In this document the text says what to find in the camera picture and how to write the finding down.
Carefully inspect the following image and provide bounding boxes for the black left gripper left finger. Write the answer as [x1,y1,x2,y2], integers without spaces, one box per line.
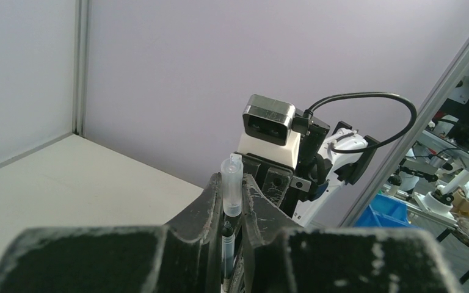
[0,173,223,292]

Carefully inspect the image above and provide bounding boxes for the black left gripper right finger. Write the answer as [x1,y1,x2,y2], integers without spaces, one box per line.
[242,174,462,292]

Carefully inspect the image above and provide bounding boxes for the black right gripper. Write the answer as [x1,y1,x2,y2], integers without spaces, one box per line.
[242,154,311,217]

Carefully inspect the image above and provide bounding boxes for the black pen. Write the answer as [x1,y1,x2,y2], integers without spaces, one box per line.
[222,220,235,292]

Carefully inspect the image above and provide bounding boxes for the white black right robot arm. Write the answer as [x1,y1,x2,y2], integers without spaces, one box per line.
[236,120,377,227]

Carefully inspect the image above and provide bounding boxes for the blue plastic bin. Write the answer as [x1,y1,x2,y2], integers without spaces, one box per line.
[354,194,416,228]

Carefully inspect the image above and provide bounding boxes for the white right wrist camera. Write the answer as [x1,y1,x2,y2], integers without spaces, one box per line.
[238,94,300,169]

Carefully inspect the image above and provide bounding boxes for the black right camera cable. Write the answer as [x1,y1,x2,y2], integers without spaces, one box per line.
[293,92,418,155]

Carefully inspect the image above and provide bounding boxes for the aluminium frame rail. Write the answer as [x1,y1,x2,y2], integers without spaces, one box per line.
[337,4,469,228]

